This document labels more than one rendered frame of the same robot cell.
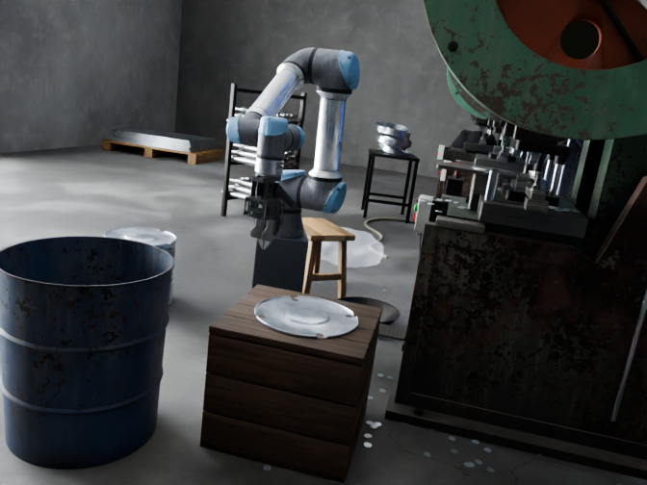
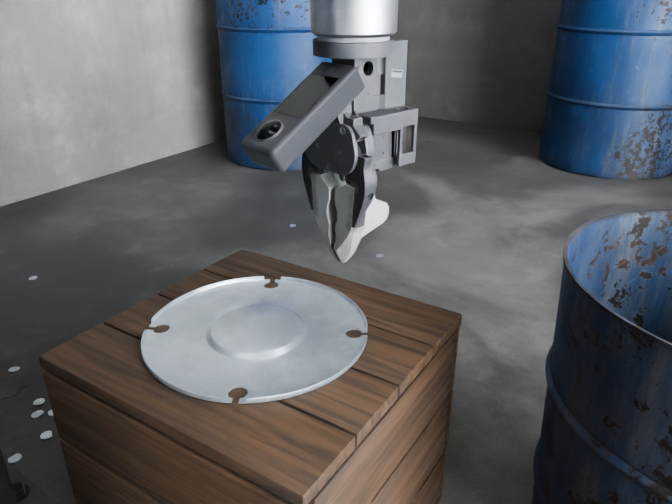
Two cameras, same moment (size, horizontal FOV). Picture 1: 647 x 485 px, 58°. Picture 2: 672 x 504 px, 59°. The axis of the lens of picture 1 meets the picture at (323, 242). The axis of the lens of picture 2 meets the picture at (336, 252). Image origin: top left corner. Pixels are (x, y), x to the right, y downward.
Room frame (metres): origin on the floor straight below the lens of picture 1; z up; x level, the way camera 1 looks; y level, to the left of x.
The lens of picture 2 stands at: (2.08, 0.36, 0.77)
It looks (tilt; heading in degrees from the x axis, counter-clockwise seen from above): 25 degrees down; 202
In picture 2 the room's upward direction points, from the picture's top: straight up
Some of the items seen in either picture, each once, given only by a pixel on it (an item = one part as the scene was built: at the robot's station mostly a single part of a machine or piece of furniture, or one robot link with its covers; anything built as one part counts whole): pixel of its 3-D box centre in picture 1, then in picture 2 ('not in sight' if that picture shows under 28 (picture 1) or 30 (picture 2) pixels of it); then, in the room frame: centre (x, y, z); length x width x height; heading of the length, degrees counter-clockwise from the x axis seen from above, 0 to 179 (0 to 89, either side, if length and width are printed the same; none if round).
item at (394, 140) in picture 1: (390, 170); not in sight; (4.99, -0.49, 0.40); 0.45 x 0.40 x 0.79; 1
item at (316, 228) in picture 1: (313, 258); not in sight; (2.76, 0.04, 0.16); 0.34 x 0.24 x 0.34; 29
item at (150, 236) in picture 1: (141, 237); not in sight; (2.34, 0.76, 0.28); 0.29 x 0.29 x 0.01
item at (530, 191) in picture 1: (535, 190); not in sight; (1.71, -0.60, 0.76); 0.17 x 0.06 x 0.10; 169
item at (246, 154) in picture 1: (262, 154); not in sight; (4.26, 0.53, 0.47); 0.46 x 0.43 x 0.95; 59
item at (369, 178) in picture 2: not in sight; (353, 180); (1.59, 0.18, 0.60); 0.05 x 0.02 x 0.09; 63
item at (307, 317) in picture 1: (306, 315); (256, 329); (1.51, 0.02, 0.35); 0.29 x 0.29 x 0.01
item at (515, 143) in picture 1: (538, 150); not in sight; (1.88, -0.64, 0.86); 0.20 x 0.16 x 0.05; 169
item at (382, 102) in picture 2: (265, 196); (358, 107); (1.56, 0.17, 0.66); 0.09 x 0.08 x 0.12; 153
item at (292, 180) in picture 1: (289, 188); not in sight; (2.03, 0.14, 0.62); 0.13 x 0.12 x 0.14; 71
